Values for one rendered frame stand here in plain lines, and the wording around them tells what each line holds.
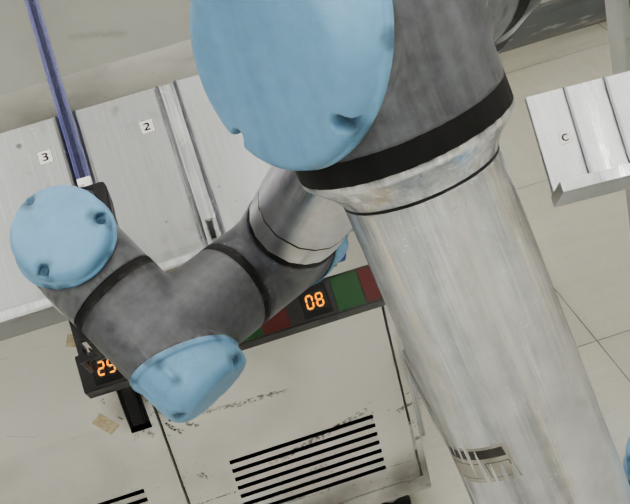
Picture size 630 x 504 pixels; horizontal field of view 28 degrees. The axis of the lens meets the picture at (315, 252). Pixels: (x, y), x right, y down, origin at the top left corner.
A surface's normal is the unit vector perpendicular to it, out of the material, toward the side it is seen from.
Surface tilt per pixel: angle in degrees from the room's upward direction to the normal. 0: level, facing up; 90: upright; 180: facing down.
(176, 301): 32
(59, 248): 46
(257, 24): 83
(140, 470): 90
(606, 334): 0
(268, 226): 87
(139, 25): 90
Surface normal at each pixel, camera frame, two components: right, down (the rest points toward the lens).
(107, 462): 0.22, 0.45
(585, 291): -0.22, -0.84
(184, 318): 0.36, -0.52
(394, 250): -0.55, 0.50
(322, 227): 0.05, 0.86
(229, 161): 0.01, -0.25
